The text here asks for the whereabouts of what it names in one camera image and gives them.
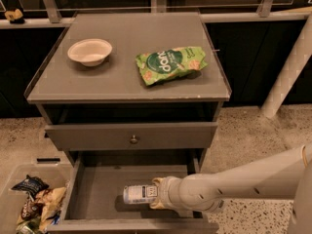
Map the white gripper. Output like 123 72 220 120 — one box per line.
149 176 182 210

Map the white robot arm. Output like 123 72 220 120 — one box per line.
158 19 312 234

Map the round metal drawer knob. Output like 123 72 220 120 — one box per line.
130 136 138 144

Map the grey top drawer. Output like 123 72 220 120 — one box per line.
46 122 217 151

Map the grey open middle drawer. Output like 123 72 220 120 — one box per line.
48 156 218 234

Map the grey drawer cabinet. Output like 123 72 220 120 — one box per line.
24 11 232 170

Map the tan snack bag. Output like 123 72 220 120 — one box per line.
35 187 66 232

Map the clear plastic storage bin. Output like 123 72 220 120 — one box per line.
0 164 71 234

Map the green snack bag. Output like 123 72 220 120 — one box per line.
136 47 208 86

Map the dark blue chip bag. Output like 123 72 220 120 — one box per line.
12 175 49 198

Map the brown snack bag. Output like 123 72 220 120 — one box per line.
20 200 43 220

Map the green snack packet in bin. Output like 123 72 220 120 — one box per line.
16 218 42 234

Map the white paper bowl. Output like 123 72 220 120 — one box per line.
67 39 112 67

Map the yellow object on ledge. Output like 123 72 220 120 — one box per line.
4 9 24 24

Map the centre metal post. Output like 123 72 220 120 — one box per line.
150 0 167 13

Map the grey wall ledge rail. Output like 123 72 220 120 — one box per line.
0 10 312 29

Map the left metal bracket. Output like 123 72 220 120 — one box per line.
43 0 61 23

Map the metal bracket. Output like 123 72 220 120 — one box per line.
256 0 274 18
43 0 61 23

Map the right metal bracket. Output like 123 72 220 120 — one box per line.
256 0 274 18

